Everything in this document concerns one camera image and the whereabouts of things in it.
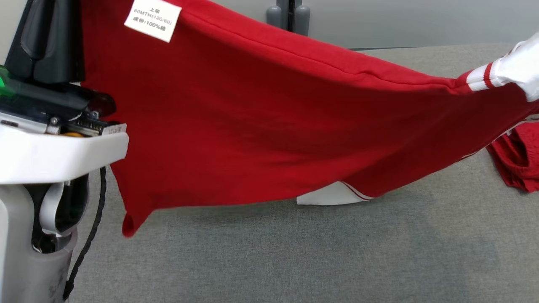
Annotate grey partition base rail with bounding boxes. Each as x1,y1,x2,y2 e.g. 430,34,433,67
350,45,424,51

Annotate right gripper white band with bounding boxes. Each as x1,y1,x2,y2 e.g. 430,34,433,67
491,33,539,103

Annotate red jersey with white stripes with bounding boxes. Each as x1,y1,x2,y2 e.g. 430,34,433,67
80,0,539,238

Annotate red shorts with white band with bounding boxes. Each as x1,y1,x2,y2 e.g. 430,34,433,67
486,121,539,193

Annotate grey partition post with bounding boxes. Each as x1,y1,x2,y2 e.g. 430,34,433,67
276,0,303,32

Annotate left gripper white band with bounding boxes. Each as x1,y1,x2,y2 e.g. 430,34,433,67
0,0,129,185

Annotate grey cylindrical post foot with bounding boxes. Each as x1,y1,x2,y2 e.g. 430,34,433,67
294,5,311,36
266,5,283,29

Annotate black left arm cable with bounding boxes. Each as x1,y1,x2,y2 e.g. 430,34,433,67
63,166,107,300

